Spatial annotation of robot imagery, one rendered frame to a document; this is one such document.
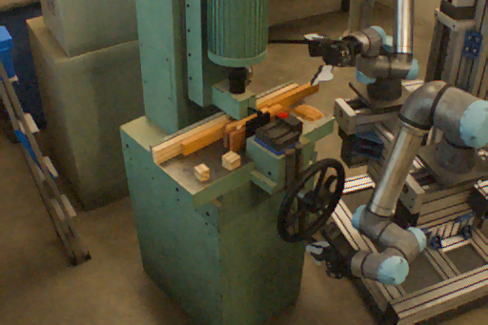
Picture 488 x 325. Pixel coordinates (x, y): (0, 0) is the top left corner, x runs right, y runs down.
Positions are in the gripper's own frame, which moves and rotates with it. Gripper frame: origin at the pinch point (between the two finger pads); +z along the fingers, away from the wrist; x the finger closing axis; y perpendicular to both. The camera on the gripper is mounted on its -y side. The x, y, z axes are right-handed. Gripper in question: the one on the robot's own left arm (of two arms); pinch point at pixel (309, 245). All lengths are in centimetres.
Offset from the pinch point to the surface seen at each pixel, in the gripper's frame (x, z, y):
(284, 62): 175, 207, -15
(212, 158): -8.7, 19.5, -32.9
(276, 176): 0.2, 3.7, -23.3
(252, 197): -1.7, 18.3, -15.8
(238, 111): 4.8, 17.6, -42.2
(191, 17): 3, 21, -74
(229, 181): -10.0, 12.4, -26.5
